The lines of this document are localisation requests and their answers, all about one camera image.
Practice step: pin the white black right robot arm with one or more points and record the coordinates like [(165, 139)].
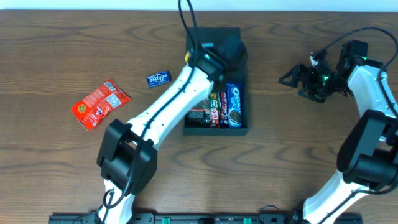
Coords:
[(367, 160)]

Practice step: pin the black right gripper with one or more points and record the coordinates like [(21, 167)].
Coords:
[(311, 82)]

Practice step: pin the blue Eclipse mint box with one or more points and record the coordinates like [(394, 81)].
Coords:
[(159, 79)]

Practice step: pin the black open gift box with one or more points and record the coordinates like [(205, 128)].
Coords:
[(217, 36)]

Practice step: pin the blue Oreo cookie pack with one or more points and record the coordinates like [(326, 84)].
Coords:
[(234, 105)]

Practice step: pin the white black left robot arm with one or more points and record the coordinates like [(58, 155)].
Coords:
[(128, 153)]

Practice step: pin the red snack packet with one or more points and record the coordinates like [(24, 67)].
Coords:
[(91, 110)]

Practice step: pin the yellow snack packet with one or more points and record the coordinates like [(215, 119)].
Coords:
[(187, 57)]

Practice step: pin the blue Dairy Milk bar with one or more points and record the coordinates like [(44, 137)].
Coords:
[(223, 113)]

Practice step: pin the black snack packet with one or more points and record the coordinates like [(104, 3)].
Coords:
[(199, 115)]

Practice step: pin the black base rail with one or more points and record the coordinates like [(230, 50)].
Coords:
[(150, 218)]

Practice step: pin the red KitKat bar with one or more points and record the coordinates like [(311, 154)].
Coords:
[(214, 111)]

